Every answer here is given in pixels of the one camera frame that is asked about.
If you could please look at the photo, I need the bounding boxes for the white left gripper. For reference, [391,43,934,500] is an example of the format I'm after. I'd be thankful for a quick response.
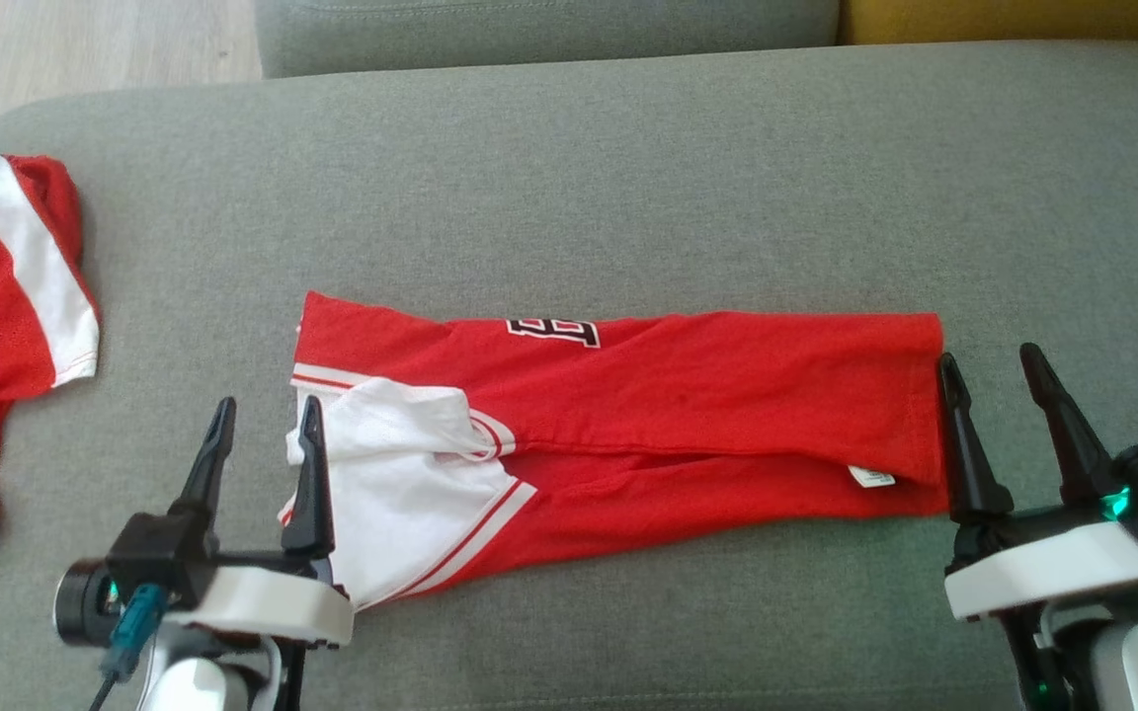
[166,396,355,650]

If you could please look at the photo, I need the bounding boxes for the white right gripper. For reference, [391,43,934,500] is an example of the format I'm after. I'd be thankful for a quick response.
[937,343,1138,621]

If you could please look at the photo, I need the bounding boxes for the red jersey with number print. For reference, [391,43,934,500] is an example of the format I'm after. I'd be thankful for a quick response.
[278,290,953,610]

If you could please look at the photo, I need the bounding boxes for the yellow sofa cushion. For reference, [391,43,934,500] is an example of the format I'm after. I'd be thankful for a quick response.
[838,0,1138,45]

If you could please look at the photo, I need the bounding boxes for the grey sofa seat cushion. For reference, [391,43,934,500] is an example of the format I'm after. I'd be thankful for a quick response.
[0,39,1138,711]

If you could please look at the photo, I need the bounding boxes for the grey sofa back cushion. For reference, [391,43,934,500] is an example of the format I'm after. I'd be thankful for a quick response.
[255,0,842,78]

